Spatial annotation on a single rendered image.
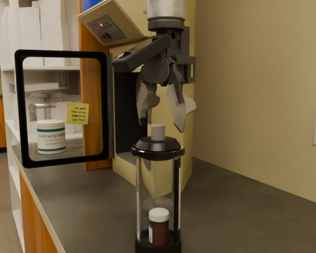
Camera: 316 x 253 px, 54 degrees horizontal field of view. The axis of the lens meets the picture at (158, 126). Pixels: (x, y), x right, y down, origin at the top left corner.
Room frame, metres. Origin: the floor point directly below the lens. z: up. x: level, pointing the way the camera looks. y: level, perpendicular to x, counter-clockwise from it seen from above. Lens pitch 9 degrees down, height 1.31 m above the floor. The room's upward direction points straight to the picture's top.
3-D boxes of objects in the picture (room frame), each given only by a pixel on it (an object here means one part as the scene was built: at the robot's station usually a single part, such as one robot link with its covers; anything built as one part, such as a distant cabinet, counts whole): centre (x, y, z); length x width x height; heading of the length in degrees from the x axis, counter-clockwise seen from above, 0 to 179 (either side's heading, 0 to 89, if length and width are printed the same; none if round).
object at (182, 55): (0.64, -0.02, 1.35); 0.09 x 0.08 x 0.12; 135
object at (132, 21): (1.01, 0.15, 1.46); 0.32 x 0.12 x 0.10; 30
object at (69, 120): (1.10, 0.33, 1.19); 0.30 x 0.01 x 0.40; 115
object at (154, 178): (0.62, 0.00, 1.06); 0.11 x 0.11 x 0.21
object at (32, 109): (1.04, 0.42, 1.18); 0.02 x 0.02 x 0.06; 25
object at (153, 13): (0.63, -0.01, 1.43); 0.08 x 0.08 x 0.05
